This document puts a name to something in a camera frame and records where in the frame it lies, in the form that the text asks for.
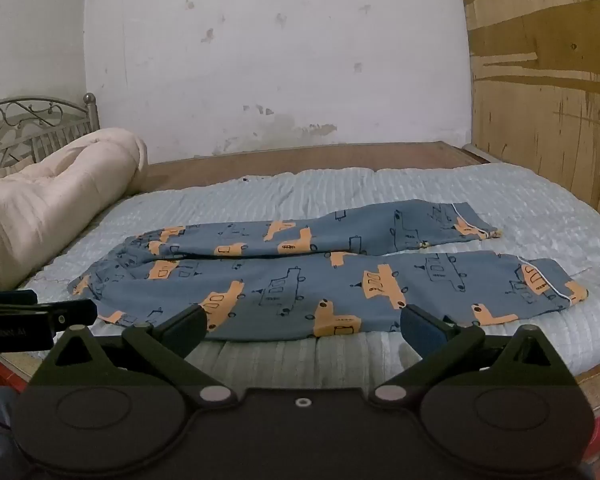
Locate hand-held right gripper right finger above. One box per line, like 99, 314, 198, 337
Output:
369, 304, 577, 407

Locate ornate metal headboard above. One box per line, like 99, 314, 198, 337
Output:
0, 92, 100, 176

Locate blue car-print pants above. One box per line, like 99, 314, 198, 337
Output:
67, 199, 590, 343

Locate light blue quilted blanket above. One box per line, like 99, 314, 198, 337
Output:
17, 164, 600, 391

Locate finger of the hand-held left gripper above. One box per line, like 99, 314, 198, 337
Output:
35, 299, 99, 332
0, 289, 39, 311

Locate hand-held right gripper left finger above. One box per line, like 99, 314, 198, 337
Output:
30, 304, 237, 407

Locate plywood panel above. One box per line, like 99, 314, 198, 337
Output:
455, 0, 600, 222

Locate red bed frame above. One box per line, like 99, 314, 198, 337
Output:
0, 352, 38, 391

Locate brown wooden bed board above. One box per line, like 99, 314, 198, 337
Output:
144, 141, 492, 194

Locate rolled cream comforter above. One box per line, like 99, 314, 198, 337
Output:
0, 128, 150, 292

